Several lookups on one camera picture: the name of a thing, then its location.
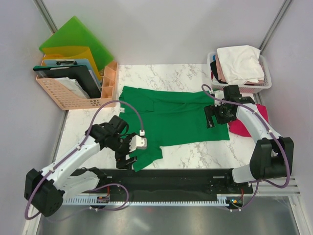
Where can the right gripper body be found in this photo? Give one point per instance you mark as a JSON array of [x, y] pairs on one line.
[[222, 115]]

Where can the white laundry basket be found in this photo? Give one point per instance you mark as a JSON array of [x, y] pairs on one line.
[[215, 84]]

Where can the white cable duct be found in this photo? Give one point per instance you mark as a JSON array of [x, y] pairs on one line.
[[93, 200]]

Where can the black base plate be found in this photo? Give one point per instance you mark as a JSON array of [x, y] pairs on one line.
[[211, 181]]

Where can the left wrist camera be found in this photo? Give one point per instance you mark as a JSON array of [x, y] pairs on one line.
[[138, 141]]

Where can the yellow plastic folder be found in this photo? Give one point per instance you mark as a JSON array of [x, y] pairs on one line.
[[67, 52]]

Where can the pink t shirt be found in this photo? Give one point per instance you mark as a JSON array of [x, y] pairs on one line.
[[221, 78]]

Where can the black binder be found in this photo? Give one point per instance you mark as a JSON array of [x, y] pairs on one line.
[[80, 73]]

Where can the green t shirt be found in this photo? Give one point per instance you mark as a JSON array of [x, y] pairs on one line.
[[168, 118]]

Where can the blue clipboard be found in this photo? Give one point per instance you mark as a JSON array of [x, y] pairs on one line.
[[90, 64]]

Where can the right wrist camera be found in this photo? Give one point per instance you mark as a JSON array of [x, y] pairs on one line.
[[219, 96]]

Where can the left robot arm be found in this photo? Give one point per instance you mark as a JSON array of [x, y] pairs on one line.
[[48, 188]]

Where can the red t shirt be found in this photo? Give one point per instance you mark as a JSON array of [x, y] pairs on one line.
[[237, 127]]

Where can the peach file organizer basket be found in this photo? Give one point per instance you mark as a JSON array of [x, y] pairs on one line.
[[68, 100]]

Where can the black t shirt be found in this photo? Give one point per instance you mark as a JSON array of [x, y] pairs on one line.
[[214, 69]]

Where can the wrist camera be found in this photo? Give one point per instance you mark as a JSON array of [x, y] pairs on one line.
[[219, 96], [138, 141]]

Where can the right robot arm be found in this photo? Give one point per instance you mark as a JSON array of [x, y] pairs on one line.
[[272, 157]]

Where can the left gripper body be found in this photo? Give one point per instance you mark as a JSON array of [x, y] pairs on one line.
[[120, 156]]

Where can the green plastic folder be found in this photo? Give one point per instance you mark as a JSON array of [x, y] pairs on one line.
[[75, 33]]

